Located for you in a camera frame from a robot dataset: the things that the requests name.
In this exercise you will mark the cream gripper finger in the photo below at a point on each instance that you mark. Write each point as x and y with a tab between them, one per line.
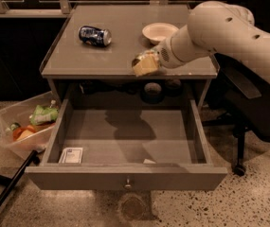
145	66

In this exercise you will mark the green white 7up can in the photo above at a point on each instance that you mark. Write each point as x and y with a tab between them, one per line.
145	54

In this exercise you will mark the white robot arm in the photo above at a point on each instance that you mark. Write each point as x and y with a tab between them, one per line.
212	27

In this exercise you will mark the blue pepsi can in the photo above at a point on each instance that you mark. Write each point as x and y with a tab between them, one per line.
95	36

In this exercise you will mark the grey cabinet with drawer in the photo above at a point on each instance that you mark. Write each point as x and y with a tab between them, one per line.
72	62

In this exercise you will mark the open grey top drawer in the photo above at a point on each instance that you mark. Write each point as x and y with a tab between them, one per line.
115	141

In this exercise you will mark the white card in drawer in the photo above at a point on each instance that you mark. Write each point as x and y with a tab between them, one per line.
71	156

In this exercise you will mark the metal drawer knob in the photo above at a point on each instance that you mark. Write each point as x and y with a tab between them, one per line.
128	185

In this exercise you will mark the dark tape roll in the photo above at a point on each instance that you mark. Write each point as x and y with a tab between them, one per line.
152	93

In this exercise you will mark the white bowl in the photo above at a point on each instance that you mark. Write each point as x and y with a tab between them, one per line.
157	32

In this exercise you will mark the dark round roll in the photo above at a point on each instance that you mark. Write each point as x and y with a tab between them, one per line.
173	87

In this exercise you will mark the small white paper scrap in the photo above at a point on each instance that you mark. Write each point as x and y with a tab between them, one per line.
148	161

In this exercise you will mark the black office chair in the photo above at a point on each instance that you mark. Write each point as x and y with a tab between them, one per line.
243	95

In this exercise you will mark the green chip bag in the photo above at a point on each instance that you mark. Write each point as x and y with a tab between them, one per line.
42	115

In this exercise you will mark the clear plastic bin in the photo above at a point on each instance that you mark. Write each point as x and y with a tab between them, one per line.
17	115

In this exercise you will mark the black metal stand leg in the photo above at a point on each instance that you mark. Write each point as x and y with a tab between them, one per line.
9	183

